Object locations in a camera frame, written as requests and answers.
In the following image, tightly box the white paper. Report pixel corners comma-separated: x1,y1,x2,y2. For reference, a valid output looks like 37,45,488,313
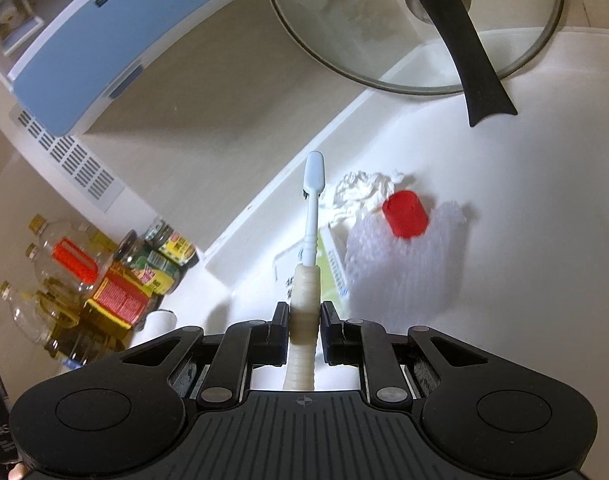
324,170,405,223

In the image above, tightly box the clear empty oil bottle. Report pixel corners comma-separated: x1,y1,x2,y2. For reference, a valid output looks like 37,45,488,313
26,214,117,295

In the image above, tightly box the grey wall vent grille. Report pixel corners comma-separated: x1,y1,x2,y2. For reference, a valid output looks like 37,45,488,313
10,105,124,212

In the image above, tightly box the white foam fruit net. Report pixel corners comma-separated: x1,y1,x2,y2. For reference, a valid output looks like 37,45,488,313
345,202,469,332

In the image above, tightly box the large cooking oil bottle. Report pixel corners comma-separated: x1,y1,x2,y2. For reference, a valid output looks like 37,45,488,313
0,281,124,370

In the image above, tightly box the black lid sauce jar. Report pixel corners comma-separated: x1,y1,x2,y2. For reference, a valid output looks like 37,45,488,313
114,230,181,295

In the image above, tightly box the red label oil bottle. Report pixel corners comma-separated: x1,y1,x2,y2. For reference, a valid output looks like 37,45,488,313
43,258,159,330

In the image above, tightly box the blue range hood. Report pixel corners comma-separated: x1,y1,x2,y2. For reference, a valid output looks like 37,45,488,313
0,0,232,136

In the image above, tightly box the white toothbrush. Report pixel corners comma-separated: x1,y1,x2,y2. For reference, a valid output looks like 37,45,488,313
283,151,325,391

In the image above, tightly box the glass pot lid black handle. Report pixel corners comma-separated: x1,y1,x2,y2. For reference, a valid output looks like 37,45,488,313
270,0,564,126

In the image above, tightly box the white medicine box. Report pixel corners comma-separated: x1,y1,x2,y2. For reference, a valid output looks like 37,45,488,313
273,224,350,318

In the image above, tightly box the red bottle cap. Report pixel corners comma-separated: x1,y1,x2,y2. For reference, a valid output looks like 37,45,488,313
382,190,429,240

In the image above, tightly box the checkered lid sauce jar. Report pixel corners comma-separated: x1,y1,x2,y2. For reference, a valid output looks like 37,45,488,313
144,217,199,268

